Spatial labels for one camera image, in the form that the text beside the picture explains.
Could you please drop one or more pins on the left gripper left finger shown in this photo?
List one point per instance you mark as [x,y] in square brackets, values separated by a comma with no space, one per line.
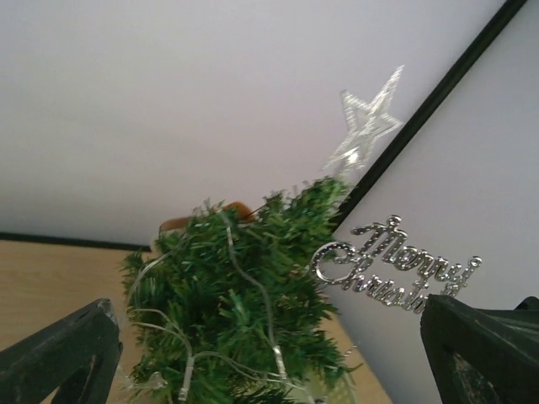
[73,359]

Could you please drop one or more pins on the green perforated plastic basket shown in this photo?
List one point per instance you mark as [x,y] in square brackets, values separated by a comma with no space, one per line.
[343,391]

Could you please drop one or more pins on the silver star ornament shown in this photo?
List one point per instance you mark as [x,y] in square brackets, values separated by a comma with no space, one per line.
[366,122]

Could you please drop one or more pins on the small green christmas tree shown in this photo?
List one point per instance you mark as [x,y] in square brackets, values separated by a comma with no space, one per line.
[236,294]

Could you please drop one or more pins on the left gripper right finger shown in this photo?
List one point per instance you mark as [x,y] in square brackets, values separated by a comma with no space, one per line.
[480,355]

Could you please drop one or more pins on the silver word ornament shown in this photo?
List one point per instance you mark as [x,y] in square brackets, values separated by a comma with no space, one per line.
[344,265]

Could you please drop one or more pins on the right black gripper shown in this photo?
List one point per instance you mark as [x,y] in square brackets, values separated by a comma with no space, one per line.
[530,303]

